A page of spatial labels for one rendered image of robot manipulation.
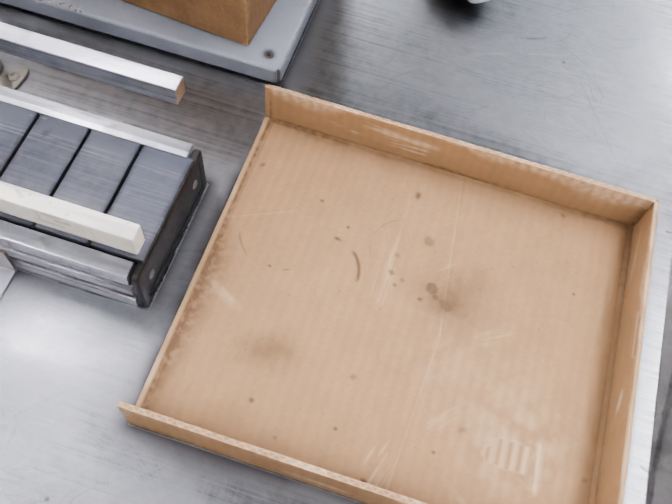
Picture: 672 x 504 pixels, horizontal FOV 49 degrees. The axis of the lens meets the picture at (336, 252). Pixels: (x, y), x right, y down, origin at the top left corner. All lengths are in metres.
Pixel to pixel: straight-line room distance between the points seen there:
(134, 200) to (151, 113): 0.12
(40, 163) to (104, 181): 0.05
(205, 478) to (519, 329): 0.23
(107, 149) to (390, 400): 0.26
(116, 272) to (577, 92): 0.41
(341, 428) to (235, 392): 0.07
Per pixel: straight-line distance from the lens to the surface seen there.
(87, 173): 0.52
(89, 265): 0.49
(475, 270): 0.54
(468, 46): 0.67
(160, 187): 0.51
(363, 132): 0.57
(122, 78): 0.46
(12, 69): 0.66
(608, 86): 0.69
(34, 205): 0.48
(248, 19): 0.60
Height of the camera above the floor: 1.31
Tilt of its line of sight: 62 degrees down
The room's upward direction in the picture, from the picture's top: 9 degrees clockwise
